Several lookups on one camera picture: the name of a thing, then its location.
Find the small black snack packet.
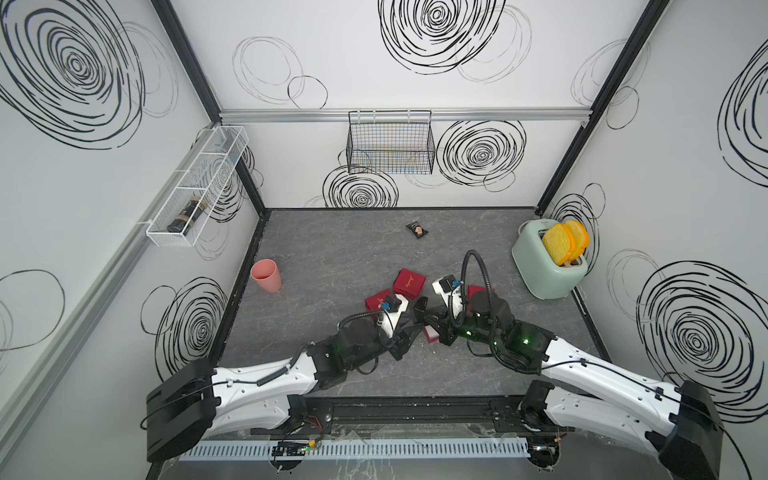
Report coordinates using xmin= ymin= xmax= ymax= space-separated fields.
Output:
xmin=406 ymin=221 xmax=428 ymax=239

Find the black vertical frame post right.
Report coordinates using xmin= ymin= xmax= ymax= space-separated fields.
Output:
xmin=534 ymin=0 xmax=671 ymax=216

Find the dark bottle on shelf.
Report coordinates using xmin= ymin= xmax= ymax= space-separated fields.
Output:
xmin=166 ymin=197 xmax=207 ymax=235

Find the black vertical frame post left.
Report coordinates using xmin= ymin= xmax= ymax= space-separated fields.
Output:
xmin=151 ymin=0 xmax=270 ymax=219

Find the mint green toaster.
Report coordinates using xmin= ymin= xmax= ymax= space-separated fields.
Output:
xmin=511 ymin=219 xmax=589 ymax=300

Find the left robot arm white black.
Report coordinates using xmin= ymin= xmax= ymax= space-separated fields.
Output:
xmin=141 ymin=314 xmax=423 ymax=463

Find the white wire wall shelf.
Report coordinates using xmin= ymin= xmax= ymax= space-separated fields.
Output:
xmin=146 ymin=125 xmax=248 ymax=247

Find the black wire wall basket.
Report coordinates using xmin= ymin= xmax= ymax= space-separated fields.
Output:
xmin=345 ymin=109 xmax=436 ymax=175

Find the black vertical frame post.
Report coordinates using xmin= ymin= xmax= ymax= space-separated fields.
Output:
xmin=151 ymin=0 xmax=270 ymax=219
xmin=534 ymin=0 xmax=671 ymax=216

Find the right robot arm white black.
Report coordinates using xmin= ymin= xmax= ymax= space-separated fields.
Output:
xmin=414 ymin=250 xmax=732 ymax=479

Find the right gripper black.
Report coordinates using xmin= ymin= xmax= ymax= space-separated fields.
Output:
xmin=418 ymin=303 xmax=501 ymax=350

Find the red jewelry box base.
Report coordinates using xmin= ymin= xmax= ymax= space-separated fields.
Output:
xmin=423 ymin=326 xmax=440 ymax=343

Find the pink plastic cup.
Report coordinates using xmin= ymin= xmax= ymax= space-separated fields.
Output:
xmin=250 ymin=259 xmax=283 ymax=294

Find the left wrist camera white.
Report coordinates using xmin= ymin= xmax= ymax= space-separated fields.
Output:
xmin=376 ymin=293 xmax=409 ymax=338

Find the red jewelry box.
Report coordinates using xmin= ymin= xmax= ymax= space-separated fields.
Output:
xmin=365 ymin=289 xmax=392 ymax=311
xmin=392 ymin=268 xmax=426 ymax=300

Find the yellow toast slice front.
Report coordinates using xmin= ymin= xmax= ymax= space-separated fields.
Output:
xmin=541 ymin=223 xmax=576 ymax=266

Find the white slotted cable duct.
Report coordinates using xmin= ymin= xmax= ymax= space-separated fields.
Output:
xmin=180 ymin=438 xmax=530 ymax=461

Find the orange toast slice back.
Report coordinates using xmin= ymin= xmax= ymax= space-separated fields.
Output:
xmin=565 ymin=220 xmax=590 ymax=262

